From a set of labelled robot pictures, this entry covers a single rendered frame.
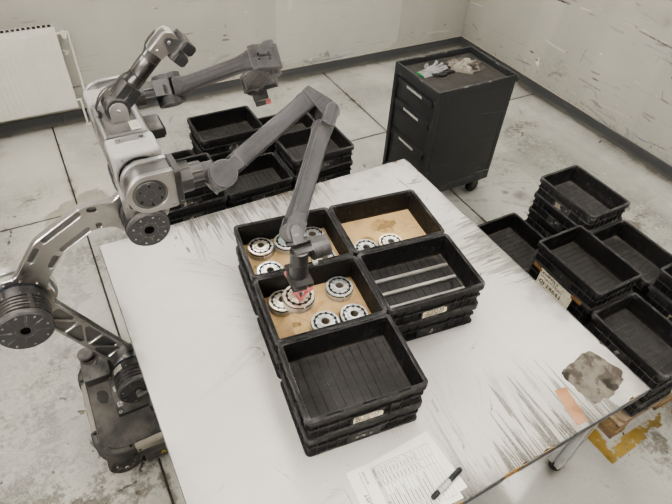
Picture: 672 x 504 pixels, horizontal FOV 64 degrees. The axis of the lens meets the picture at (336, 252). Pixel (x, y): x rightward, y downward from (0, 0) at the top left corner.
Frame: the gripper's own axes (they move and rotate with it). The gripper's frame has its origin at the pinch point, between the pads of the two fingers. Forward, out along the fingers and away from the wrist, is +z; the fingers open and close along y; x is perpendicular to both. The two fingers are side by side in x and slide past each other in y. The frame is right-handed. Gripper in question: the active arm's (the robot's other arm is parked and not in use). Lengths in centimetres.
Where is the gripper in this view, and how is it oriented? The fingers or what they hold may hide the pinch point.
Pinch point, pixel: (298, 292)
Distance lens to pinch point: 173.9
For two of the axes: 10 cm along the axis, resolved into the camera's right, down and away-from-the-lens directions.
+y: -3.8, -6.8, 6.3
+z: -0.6, 7.0, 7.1
